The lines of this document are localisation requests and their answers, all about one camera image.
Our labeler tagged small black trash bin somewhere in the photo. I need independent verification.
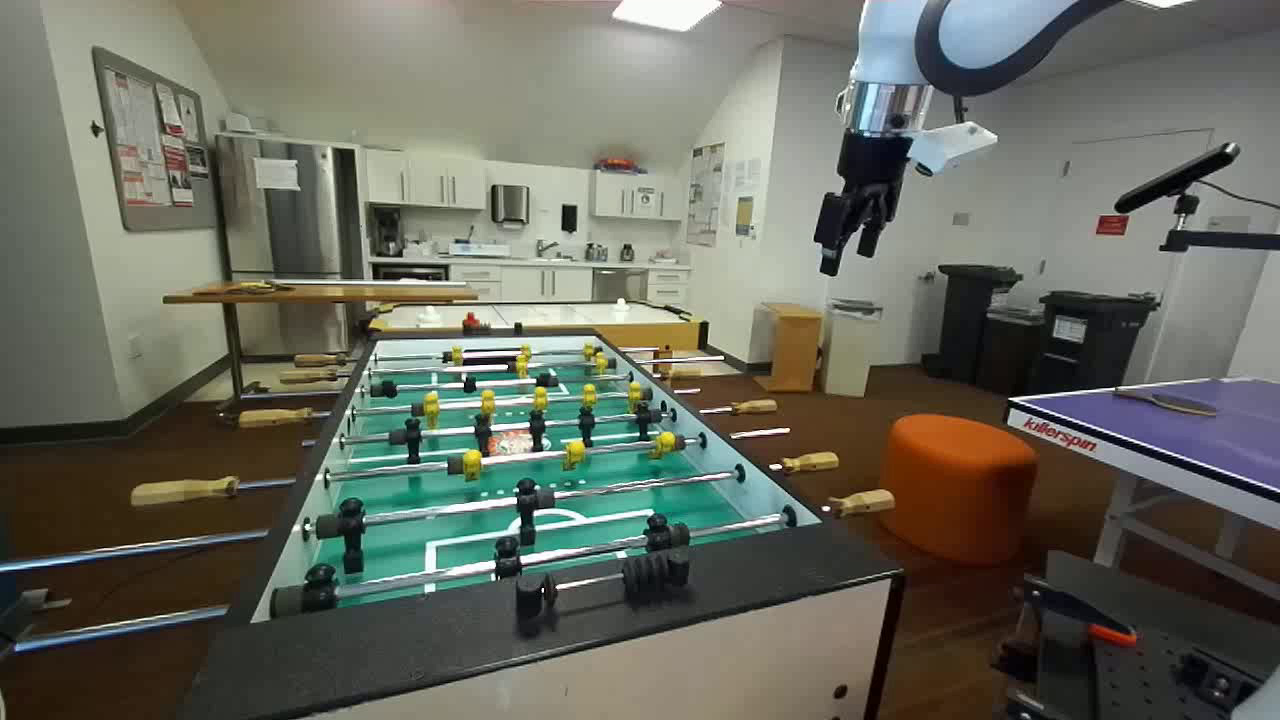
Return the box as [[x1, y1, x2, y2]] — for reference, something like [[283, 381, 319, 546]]
[[980, 309, 1052, 398]]

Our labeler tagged black bead score counter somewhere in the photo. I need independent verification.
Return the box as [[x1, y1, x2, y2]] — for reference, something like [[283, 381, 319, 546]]
[[512, 550, 695, 642]]

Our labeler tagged black control box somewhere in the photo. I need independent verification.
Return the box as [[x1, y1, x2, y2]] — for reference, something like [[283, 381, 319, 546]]
[[1171, 644, 1265, 712]]

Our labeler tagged white paper note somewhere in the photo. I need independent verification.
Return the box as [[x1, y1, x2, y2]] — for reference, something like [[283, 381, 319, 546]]
[[251, 155, 302, 197]]

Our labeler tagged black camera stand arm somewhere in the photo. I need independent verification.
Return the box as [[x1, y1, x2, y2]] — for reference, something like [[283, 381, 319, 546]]
[[1156, 193, 1280, 258]]

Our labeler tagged white small wall cabinet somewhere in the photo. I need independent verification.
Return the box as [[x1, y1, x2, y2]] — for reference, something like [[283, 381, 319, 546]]
[[586, 169, 687, 227]]

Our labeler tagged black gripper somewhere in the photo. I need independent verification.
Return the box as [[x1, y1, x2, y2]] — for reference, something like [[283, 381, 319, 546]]
[[811, 126, 914, 279]]

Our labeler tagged small wall poster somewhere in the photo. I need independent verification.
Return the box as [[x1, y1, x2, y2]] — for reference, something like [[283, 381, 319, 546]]
[[727, 155, 765, 246]]

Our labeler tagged black five-man foosball rod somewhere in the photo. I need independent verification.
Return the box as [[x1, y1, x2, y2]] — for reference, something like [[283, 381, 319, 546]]
[[347, 398, 785, 468]]

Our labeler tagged foosball table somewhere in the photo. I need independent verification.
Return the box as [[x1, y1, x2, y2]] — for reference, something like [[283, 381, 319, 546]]
[[175, 330, 913, 720]]

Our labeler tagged black coffee machine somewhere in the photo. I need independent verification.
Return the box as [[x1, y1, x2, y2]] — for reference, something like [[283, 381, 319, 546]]
[[368, 206, 408, 261]]

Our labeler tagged wide black trash bin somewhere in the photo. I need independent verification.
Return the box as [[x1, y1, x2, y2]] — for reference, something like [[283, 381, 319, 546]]
[[1031, 290, 1164, 398]]

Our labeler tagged yellow two-man foosball rod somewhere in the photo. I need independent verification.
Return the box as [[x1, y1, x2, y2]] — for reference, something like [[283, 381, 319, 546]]
[[277, 349, 671, 392]]

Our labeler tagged white door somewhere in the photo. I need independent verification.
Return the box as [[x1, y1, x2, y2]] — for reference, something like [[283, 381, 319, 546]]
[[829, 130, 968, 364]]

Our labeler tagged black three-man foosball rod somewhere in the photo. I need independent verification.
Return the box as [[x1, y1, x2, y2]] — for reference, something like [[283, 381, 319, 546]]
[[365, 358, 745, 401]]

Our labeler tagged black stereo camera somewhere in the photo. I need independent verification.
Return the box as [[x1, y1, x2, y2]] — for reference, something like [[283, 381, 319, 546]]
[[1112, 136, 1244, 215]]

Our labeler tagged black two-man foosball rod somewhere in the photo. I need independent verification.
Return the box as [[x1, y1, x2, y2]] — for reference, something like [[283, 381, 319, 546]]
[[0, 447, 846, 580]]

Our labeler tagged large wall poster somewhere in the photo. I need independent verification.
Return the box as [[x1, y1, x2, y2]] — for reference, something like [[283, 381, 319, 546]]
[[683, 141, 727, 251]]

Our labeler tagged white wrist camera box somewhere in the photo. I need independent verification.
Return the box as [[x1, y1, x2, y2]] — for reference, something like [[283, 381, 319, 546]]
[[913, 118, 1001, 180]]

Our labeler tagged steel refrigerator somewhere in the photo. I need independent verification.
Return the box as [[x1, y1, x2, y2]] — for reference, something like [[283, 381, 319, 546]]
[[213, 131, 352, 358]]

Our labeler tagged orange-handled clamp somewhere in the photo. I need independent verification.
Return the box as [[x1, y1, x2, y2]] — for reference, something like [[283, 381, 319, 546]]
[[1012, 571, 1148, 661]]

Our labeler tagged yellow three-man foosball rod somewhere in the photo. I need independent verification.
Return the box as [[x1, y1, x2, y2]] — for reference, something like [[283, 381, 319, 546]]
[[127, 421, 796, 512]]

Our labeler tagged dark ping pong paddle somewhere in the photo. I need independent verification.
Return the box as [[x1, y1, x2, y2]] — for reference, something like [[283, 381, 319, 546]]
[[1112, 385, 1219, 421]]

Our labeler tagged tall black trash bin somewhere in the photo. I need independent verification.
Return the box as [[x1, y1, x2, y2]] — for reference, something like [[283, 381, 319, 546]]
[[932, 261, 1029, 392]]

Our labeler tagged orange round pouf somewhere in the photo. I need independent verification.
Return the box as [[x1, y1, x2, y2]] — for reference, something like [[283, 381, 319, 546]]
[[876, 413, 1045, 571]]

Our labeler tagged steel paper towel dispenser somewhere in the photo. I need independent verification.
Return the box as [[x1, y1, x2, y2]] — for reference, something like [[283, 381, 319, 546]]
[[489, 180, 537, 227]]

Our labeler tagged grey bulletin board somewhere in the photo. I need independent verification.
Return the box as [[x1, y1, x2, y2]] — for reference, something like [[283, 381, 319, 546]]
[[89, 43, 219, 237]]

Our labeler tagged white trash bin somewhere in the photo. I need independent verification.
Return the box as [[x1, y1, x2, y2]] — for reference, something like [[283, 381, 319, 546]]
[[819, 295, 889, 401]]

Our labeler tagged white kitchen counter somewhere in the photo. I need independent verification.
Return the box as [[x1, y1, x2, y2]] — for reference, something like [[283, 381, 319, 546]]
[[365, 251, 695, 313]]

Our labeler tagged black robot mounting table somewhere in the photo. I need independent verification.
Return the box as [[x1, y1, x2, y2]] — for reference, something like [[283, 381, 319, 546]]
[[992, 550, 1280, 720]]

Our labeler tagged white-top air hockey table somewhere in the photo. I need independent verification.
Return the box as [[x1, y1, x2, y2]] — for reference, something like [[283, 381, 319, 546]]
[[365, 302, 704, 358]]

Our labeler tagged yellow five-man foosball rod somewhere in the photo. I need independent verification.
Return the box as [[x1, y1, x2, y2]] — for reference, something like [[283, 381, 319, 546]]
[[237, 381, 709, 433]]

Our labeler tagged black goalie foosball rod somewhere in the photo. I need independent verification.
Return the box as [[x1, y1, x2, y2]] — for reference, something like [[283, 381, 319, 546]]
[[5, 485, 900, 661]]

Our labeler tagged wooden high table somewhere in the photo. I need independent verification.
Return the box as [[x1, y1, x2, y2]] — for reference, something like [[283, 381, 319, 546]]
[[158, 277, 479, 404]]

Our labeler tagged white double wall cabinet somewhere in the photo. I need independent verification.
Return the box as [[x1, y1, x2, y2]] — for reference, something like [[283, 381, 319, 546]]
[[361, 146, 493, 213]]

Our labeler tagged yellow goalie foosball rod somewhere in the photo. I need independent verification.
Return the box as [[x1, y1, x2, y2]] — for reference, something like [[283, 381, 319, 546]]
[[293, 340, 677, 372]]

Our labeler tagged ceiling light panel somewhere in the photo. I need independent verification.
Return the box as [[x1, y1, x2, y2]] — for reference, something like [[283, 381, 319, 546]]
[[607, 0, 727, 37]]

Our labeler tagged purple ping pong table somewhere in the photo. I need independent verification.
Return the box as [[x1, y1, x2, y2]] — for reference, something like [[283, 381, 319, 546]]
[[1004, 372, 1280, 606]]

